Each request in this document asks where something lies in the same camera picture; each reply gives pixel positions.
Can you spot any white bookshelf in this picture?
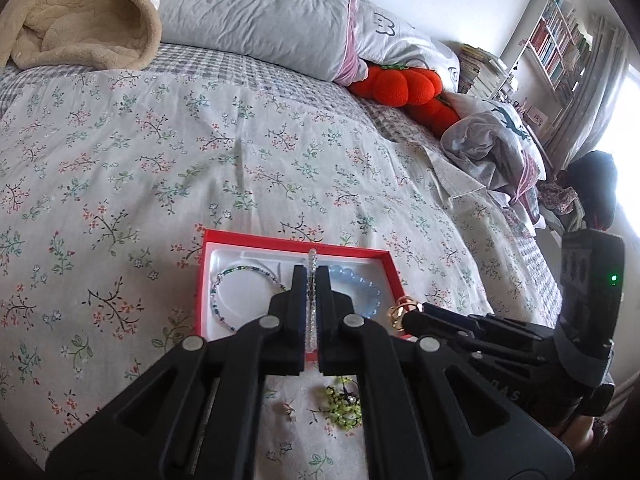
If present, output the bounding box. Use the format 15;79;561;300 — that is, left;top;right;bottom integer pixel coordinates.
500;0;592;111

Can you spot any green blue seed bead bracelet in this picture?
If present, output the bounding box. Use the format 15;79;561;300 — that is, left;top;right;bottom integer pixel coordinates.
210;266;289;332

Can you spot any grey pillow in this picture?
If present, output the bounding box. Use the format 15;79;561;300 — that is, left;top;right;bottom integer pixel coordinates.
156;0;360;85

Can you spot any black bag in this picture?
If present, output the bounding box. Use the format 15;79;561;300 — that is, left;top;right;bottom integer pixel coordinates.
565;150;619;233

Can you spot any white curtain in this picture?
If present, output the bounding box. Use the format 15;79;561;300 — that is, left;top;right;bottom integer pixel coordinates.
549;15;629;172

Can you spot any red jewelry box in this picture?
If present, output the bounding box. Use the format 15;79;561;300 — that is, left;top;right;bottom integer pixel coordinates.
192;229;407;363

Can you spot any pale blue bead bracelet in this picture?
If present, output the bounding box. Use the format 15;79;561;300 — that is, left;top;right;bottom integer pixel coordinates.
325;266;384;322

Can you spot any stack of books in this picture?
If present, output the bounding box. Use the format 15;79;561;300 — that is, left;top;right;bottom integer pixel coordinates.
456;42;512;99

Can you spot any orange plush toy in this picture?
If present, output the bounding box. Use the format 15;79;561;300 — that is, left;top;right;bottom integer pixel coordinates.
347;62;462;139

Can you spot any floral cloth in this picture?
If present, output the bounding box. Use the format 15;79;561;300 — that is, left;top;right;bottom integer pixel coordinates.
537;180;586;231

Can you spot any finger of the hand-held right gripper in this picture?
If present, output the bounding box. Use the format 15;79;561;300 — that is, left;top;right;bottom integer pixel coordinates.
401;312;548;367
424;304;558;346

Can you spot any floral bed sheet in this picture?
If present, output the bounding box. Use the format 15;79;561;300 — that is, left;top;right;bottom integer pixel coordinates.
0;42;566;480

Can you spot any beige fleece blanket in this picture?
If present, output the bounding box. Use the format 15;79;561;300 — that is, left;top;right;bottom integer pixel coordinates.
0;0;164;72

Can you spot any clear crystal bead bracelet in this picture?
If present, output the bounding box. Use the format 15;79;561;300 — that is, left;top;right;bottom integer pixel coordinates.
305;247;320;353

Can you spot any white printed pillow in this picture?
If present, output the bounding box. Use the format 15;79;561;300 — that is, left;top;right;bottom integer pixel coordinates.
349;0;462;95

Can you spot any crumpled grey printed duvet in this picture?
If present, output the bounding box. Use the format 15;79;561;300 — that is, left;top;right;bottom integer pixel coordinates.
440;92;549;227

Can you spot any gold ring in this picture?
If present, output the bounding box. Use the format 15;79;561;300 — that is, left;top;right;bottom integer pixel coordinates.
386;297;426;339

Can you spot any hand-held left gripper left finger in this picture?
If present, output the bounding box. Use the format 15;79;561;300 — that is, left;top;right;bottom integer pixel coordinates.
47;265;307;480

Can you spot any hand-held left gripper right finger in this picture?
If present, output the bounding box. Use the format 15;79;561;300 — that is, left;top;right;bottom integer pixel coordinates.
317;265;576;480

